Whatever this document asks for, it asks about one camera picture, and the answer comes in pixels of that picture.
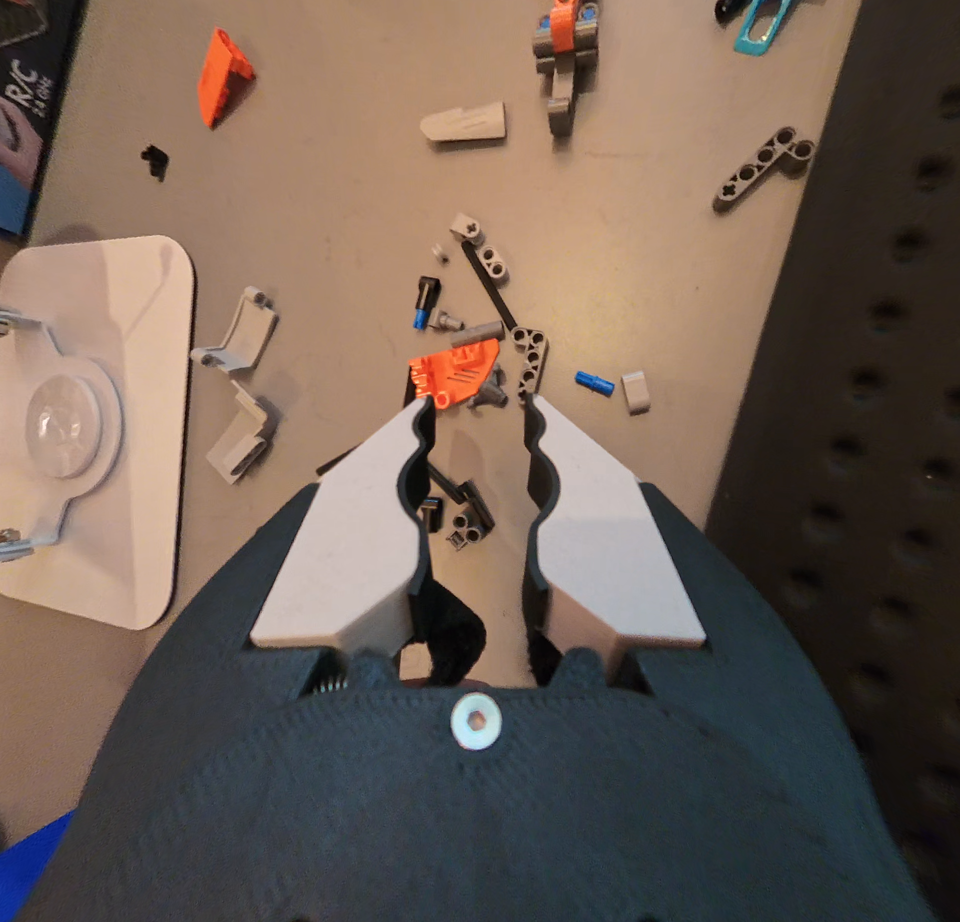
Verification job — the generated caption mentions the black long beam brick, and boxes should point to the black long beam brick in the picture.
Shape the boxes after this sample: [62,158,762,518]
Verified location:
[315,445,496,529]
[461,239,520,332]

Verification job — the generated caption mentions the light grey angular panel brick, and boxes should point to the light grey angular panel brick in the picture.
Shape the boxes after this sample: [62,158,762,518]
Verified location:
[204,382,282,486]

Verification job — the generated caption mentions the dark blue robot kit box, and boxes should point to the dark blue robot kit box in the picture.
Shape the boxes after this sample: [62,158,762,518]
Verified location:
[0,0,95,237]

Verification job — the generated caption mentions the grey angled beam brick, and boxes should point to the grey angled beam brick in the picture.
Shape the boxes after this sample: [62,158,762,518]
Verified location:
[712,127,817,214]

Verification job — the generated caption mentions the black blue axle pin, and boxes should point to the black blue axle pin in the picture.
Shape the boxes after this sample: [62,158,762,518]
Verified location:
[412,275,444,331]

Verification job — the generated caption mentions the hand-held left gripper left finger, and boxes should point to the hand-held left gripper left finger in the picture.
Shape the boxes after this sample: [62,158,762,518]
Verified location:
[248,395,438,649]

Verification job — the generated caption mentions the grey orange brick cluster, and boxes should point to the grey orange brick cluster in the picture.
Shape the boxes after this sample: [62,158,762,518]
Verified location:
[407,322,511,413]

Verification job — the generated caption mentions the light grey curved panel brick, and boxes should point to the light grey curved panel brick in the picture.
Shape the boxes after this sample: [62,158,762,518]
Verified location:
[189,286,280,374]

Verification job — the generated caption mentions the grey orange brick assembly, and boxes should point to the grey orange brick assembly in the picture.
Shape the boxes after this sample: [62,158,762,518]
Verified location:
[532,3,605,139]

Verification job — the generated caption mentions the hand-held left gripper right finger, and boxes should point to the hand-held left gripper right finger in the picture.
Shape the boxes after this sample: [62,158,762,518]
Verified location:
[521,394,709,685]

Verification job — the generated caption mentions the orange wedge brick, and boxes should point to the orange wedge brick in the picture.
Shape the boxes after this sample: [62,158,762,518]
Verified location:
[197,28,258,128]
[549,0,605,49]

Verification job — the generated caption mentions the scattered small grey connector bricks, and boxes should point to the scattered small grey connector bricks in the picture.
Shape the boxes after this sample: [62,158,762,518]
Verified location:
[420,496,487,552]

